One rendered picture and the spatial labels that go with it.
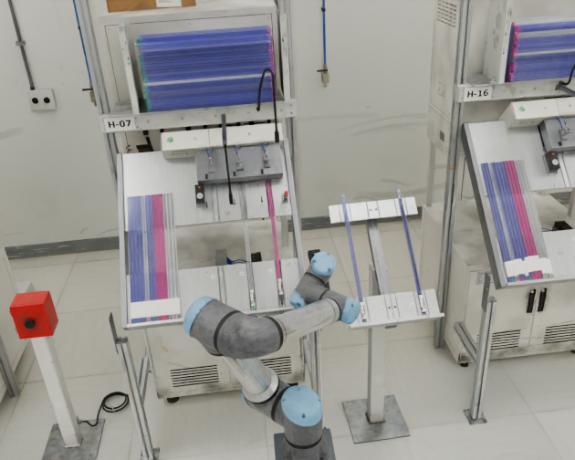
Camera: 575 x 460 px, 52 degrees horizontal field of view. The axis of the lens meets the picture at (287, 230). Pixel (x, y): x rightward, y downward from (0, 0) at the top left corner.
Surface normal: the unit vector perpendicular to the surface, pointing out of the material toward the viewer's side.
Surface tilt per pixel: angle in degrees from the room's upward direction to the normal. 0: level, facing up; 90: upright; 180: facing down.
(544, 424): 0
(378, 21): 90
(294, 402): 8
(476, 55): 90
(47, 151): 90
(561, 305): 90
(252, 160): 44
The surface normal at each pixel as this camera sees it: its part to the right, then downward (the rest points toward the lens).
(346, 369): -0.05, -0.88
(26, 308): 0.11, 0.46
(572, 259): 0.04, -0.30
